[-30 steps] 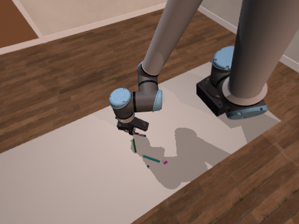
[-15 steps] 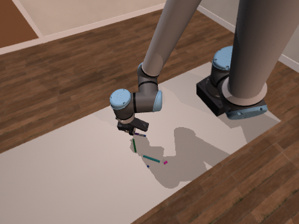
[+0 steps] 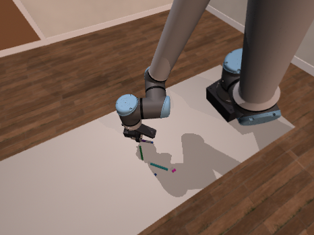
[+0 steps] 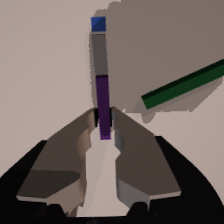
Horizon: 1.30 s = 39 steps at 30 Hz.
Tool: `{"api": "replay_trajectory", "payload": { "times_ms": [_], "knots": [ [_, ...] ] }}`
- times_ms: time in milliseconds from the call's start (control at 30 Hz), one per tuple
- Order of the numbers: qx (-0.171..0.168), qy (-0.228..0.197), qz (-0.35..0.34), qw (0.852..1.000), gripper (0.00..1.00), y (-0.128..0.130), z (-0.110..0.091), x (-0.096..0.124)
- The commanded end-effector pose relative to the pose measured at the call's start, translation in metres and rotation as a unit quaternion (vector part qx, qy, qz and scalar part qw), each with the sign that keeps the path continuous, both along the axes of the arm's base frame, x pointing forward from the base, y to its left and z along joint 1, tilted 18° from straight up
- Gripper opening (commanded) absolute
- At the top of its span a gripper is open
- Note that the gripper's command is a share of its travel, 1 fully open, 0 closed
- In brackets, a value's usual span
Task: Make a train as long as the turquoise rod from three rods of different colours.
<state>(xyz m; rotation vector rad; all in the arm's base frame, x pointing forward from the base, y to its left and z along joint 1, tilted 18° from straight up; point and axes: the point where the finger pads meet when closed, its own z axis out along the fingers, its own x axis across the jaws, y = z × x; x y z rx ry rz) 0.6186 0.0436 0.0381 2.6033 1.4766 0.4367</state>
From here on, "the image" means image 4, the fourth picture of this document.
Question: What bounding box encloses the small blue cube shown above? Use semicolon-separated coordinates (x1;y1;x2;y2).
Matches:
91;17;106;32

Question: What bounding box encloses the green rod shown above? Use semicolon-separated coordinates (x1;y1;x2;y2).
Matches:
141;59;224;110

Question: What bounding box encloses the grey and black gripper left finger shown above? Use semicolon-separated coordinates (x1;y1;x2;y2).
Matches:
0;107;99;224

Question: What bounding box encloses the grey rod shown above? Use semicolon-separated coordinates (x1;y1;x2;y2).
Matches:
91;34;108;75

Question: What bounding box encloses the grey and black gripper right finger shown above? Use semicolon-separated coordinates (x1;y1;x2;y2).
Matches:
109;106;224;224

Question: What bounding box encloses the purple rod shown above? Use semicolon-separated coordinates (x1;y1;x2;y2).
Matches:
95;75;111;140

